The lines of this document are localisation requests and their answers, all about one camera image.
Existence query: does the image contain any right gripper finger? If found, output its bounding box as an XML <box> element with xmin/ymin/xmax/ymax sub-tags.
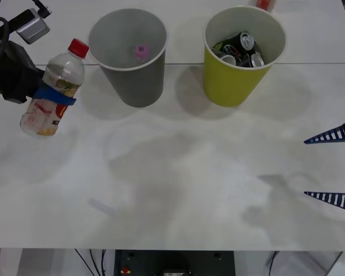
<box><xmin>303</xmin><ymin>118</ymin><xmax>345</xmax><ymax>145</ymax></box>
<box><xmin>304</xmin><ymin>190</ymin><xmax>345</xmax><ymax>215</ymax></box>

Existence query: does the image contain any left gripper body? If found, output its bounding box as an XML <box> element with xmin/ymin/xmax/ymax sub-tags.
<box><xmin>0</xmin><ymin>40</ymin><xmax>46</xmax><ymax>104</ymax></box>

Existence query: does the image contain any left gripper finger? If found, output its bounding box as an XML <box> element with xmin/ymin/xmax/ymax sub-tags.
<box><xmin>33</xmin><ymin>85</ymin><xmax>77</xmax><ymax>107</ymax></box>

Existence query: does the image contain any clear bottle with red cap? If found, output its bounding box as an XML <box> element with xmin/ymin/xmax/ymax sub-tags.
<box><xmin>19</xmin><ymin>38</ymin><xmax>90</xmax><ymax>140</ymax></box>

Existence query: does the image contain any grey plastic bin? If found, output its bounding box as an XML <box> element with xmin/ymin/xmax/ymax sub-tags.
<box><xmin>87</xmin><ymin>7</ymin><xmax>168</xmax><ymax>108</ymax></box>

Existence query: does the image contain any clear bottle with pink cap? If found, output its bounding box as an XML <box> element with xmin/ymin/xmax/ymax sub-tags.
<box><xmin>131</xmin><ymin>43</ymin><xmax>151</xmax><ymax>63</ymax></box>

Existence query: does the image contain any black can with silver top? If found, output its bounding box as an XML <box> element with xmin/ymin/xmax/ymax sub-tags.
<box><xmin>248</xmin><ymin>52</ymin><xmax>266</xmax><ymax>68</ymax></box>

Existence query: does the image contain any yellow-green plastic bin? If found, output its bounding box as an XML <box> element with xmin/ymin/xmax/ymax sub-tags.
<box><xmin>202</xmin><ymin>6</ymin><xmax>287</xmax><ymax>108</ymax></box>

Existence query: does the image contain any black and green can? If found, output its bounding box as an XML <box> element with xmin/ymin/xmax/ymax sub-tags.
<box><xmin>214</xmin><ymin>30</ymin><xmax>255</xmax><ymax>55</ymax></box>

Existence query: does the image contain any silver-topped can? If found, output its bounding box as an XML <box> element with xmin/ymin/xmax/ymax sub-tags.
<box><xmin>219</xmin><ymin>53</ymin><xmax>237</xmax><ymax>66</ymax></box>

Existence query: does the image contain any red and black can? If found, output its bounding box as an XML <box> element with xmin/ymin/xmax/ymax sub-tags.
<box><xmin>223</xmin><ymin>43</ymin><xmax>243</xmax><ymax>58</ymax></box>

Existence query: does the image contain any red and orange object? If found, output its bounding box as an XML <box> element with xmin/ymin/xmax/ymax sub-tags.
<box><xmin>255</xmin><ymin>0</ymin><xmax>277</xmax><ymax>12</ymax></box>

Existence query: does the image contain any black robot torso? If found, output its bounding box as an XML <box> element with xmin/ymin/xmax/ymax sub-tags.
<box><xmin>114</xmin><ymin>249</ymin><xmax>236</xmax><ymax>276</ymax></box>

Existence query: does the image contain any black cable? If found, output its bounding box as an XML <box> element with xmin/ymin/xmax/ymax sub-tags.
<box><xmin>74</xmin><ymin>248</ymin><xmax>98</xmax><ymax>276</ymax></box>
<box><xmin>89</xmin><ymin>248</ymin><xmax>108</xmax><ymax>276</ymax></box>

